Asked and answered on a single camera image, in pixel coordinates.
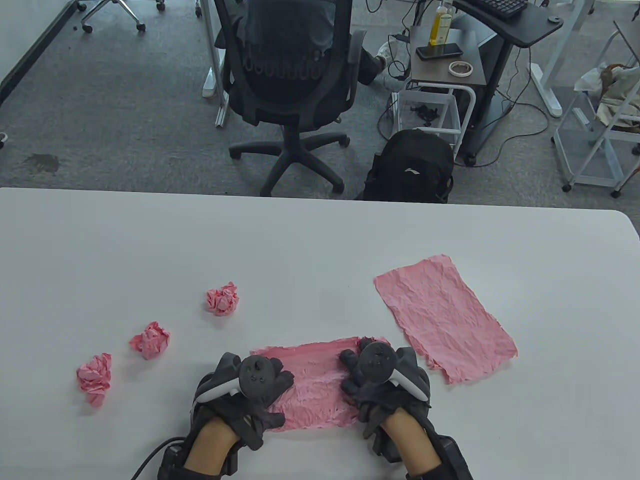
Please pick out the black backpack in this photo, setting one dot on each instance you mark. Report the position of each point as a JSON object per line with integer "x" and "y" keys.
{"x": 410, "y": 160}

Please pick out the person's right forearm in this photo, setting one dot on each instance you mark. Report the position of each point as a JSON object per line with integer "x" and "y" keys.
{"x": 412, "y": 440}

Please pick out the clear bottle yellow liquid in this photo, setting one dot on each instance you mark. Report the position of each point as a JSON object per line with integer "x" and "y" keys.
{"x": 441, "y": 25}

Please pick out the pink paper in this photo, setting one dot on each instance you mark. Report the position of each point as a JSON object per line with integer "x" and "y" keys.
{"x": 95, "y": 377}
{"x": 440, "y": 315}
{"x": 152, "y": 342}
{"x": 315, "y": 395}
{"x": 222, "y": 300}

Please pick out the white wheeled cart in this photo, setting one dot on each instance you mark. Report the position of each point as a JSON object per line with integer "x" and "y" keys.
{"x": 595, "y": 160}

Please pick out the grey white side table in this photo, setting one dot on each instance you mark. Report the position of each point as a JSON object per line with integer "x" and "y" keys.
{"x": 430, "y": 70}

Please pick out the black clamp parts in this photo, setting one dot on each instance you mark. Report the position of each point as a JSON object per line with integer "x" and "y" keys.
{"x": 425, "y": 114}

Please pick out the black smartphone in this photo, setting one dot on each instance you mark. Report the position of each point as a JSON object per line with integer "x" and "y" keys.
{"x": 439, "y": 51}

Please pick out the person's left hand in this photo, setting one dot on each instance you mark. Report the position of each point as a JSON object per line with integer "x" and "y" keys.
{"x": 255, "y": 420}

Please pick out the person's left forearm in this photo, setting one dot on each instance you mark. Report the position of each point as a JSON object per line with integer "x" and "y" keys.
{"x": 210, "y": 442}

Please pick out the white tape roll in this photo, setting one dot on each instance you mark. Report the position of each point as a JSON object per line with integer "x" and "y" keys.
{"x": 450, "y": 69}

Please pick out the white power strip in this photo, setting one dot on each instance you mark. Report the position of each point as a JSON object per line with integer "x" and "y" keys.
{"x": 394, "y": 112}

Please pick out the black standing desk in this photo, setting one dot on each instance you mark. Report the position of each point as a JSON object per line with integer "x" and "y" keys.
{"x": 530, "y": 25}

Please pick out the person's right hand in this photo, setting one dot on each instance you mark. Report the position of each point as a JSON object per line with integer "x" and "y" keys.
{"x": 380, "y": 400}

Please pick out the black keyboard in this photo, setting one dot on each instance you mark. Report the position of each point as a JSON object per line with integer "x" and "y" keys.
{"x": 500, "y": 6}

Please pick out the silver chair base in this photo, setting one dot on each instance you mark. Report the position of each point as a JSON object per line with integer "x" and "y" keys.
{"x": 88, "y": 28}

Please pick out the black white tracking controller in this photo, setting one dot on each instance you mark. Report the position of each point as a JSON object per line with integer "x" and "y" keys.
{"x": 257, "y": 377}
{"x": 377, "y": 362}

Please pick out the beige cloth bundle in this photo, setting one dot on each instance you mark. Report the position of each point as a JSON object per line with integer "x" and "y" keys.
{"x": 615, "y": 100}

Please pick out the black mesh office chair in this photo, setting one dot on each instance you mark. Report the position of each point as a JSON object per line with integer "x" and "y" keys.
{"x": 285, "y": 100}

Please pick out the white desk leg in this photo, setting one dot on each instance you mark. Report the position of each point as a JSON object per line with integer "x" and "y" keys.
{"x": 211, "y": 82}
{"x": 547, "y": 92}

